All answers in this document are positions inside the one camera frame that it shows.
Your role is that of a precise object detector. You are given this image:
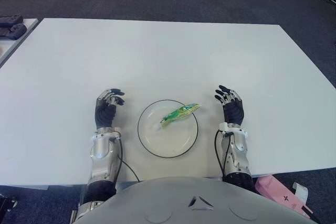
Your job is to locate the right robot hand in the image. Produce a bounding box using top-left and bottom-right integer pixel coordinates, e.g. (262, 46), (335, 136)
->
(214, 84), (246, 125)

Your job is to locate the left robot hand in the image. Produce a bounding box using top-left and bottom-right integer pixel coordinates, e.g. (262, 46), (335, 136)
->
(93, 87), (126, 130)

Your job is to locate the green toothpaste tube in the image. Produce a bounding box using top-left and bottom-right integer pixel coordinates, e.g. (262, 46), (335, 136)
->
(153, 102), (202, 132)

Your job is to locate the white plate with black rim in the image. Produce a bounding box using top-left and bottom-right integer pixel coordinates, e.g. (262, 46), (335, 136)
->
(137, 99), (200, 159)

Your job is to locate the pink cardboard box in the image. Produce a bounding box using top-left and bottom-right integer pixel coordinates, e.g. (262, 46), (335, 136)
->
(255, 175), (314, 219)

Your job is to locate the grey robot torso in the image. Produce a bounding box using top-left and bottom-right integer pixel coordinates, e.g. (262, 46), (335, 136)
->
(70, 176), (318, 224)

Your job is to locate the white paper tag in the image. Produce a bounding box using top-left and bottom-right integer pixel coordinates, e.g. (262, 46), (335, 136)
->
(291, 182), (309, 205)

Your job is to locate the black game controller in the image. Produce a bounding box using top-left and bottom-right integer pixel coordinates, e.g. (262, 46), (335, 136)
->
(0, 15), (24, 27)
(0, 24), (27, 39)

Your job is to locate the black plastic device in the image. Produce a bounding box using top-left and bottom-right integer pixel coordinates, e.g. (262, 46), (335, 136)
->
(0, 194), (19, 212)

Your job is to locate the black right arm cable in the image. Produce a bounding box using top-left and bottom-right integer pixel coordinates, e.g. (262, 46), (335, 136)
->
(214, 129), (232, 183)

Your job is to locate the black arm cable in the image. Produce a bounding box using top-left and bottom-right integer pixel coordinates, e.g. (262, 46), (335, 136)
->
(114, 137), (141, 183)
(214, 129), (232, 183)

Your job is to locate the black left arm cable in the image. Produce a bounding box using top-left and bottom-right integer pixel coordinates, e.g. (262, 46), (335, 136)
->
(114, 137), (141, 183)

